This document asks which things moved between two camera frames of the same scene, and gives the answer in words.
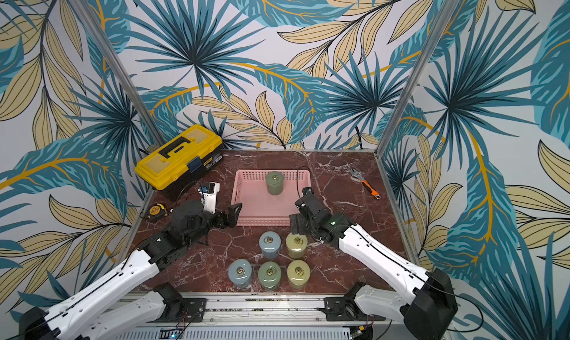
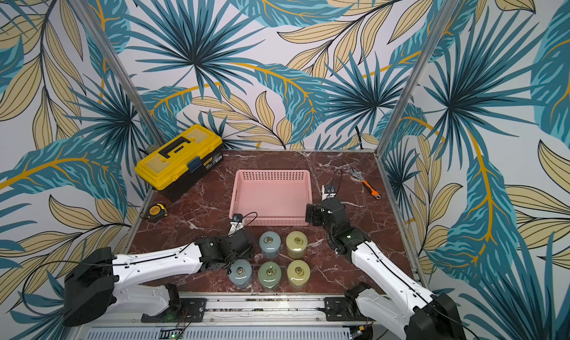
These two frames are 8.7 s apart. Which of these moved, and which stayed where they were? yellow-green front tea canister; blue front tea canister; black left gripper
Moved: black left gripper
Stayed: blue front tea canister; yellow-green front tea canister
